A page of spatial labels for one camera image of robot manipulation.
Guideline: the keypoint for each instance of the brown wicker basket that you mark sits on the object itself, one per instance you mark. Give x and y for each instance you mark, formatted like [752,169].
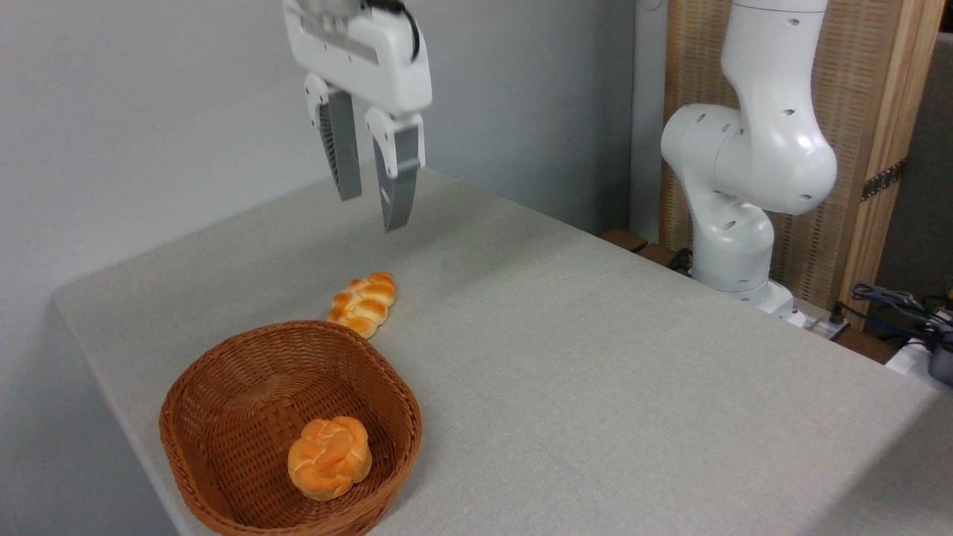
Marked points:
[223,417]

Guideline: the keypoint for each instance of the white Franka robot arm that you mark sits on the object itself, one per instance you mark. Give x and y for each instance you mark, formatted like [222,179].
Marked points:
[759,149]

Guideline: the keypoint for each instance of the round braided bread bun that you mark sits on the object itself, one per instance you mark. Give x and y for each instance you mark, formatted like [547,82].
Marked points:
[330,458]

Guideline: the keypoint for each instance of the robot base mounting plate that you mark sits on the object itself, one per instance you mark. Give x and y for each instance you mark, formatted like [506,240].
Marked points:
[808,316]

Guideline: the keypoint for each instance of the wooden woven folding screen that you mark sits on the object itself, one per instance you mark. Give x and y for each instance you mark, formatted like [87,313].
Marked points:
[856,74]

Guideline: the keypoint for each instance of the long braided bread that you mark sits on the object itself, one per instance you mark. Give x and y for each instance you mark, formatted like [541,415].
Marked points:
[363,304]

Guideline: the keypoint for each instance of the black metal hinge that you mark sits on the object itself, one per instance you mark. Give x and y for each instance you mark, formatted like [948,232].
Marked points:
[884,179]

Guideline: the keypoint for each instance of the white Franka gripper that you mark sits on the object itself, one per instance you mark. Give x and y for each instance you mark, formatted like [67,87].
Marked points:
[372,59]

